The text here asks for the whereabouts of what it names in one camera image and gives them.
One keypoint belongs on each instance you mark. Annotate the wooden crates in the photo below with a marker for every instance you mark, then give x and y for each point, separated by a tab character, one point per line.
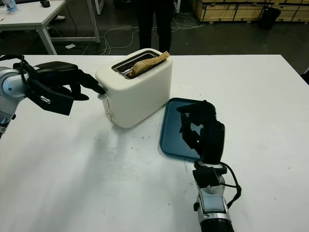
229	12

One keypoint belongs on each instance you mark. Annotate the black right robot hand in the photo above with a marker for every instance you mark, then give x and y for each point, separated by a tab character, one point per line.
213	140

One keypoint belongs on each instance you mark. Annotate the white office table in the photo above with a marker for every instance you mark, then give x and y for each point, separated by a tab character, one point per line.
29	17

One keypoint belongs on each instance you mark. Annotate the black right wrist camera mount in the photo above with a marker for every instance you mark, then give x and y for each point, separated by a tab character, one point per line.
205	177

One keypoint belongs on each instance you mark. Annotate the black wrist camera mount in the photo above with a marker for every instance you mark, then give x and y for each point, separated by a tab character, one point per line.
55	104
205	177

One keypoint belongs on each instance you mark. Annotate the black waste bin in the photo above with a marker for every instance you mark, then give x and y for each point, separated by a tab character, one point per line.
270	18

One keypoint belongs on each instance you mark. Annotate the toasted brown bread slice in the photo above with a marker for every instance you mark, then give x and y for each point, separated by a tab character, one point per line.
147	64

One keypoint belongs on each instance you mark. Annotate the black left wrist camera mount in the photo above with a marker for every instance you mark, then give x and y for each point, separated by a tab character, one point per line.
55	104

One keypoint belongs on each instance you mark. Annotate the standing person in black clothes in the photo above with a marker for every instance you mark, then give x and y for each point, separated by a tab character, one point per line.
146	24

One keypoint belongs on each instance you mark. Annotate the dark teal plastic tray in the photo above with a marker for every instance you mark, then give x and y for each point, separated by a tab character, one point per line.
172	125

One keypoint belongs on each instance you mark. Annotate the cream white toaster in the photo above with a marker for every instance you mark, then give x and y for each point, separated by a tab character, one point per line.
140	96

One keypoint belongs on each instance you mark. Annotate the white paper sheet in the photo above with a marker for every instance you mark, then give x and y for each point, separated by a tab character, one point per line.
70	46

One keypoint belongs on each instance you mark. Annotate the blue printed cup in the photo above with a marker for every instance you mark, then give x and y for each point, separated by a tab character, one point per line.
12	7

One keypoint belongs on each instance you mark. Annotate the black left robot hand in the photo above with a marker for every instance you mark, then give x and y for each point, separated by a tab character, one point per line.
58	71

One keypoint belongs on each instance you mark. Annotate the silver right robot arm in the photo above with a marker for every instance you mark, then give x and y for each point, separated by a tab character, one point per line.
212	205

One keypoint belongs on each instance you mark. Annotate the small black desk object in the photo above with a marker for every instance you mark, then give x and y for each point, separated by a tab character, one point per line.
44	3

